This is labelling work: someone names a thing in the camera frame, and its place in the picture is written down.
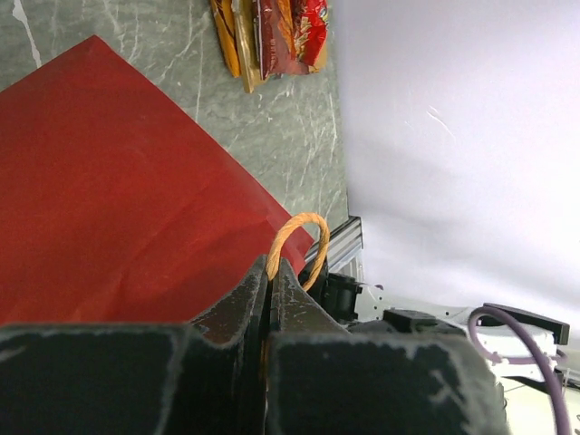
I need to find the orange honey dijon chips bag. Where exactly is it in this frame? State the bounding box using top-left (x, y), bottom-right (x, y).
top-left (209, 0), bottom-right (241, 78)

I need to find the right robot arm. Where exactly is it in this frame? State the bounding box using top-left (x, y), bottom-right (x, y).
top-left (314, 274), bottom-right (579, 389)

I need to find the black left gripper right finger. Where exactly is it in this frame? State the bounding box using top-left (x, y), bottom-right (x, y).
top-left (266, 261), bottom-right (509, 434)

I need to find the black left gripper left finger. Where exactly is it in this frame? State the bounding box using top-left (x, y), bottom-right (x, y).
top-left (1, 257), bottom-right (268, 434)

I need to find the aluminium rail frame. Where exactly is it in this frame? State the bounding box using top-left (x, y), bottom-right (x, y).
top-left (326, 217), bottom-right (363, 273)

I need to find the red Doritos bag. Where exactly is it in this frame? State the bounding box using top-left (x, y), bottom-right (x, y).
top-left (253, 0), bottom-right (309, 81)

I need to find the red paper bag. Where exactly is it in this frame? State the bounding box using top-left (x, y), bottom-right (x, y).
top-left (1, 36), bottom-right (290, 324)

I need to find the red rice cracker mix bag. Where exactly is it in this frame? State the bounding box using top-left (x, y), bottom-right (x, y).
top-left (291, 0), bottom-right (328, 67)

